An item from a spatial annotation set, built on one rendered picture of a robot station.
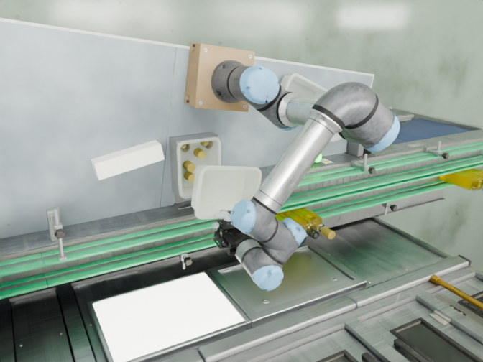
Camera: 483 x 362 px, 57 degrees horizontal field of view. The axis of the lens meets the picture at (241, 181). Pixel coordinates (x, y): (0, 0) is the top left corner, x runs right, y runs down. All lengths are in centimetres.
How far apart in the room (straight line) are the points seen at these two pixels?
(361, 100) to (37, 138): 102
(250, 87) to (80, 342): 93
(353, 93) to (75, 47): 89
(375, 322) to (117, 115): 111
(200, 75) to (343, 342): 99
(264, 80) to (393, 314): 88
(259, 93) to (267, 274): 58
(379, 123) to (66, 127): 99
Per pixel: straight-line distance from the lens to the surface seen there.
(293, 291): 158
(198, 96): 159
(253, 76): 143
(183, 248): 164
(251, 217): 108
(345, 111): 112
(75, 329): 154
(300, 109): 141
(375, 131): 120
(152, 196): 174
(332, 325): 150
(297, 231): 118
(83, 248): 157
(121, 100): 162
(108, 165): 159
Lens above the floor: 230
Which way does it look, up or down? 56 degrees down
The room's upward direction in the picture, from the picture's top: 123 degrees clockwise
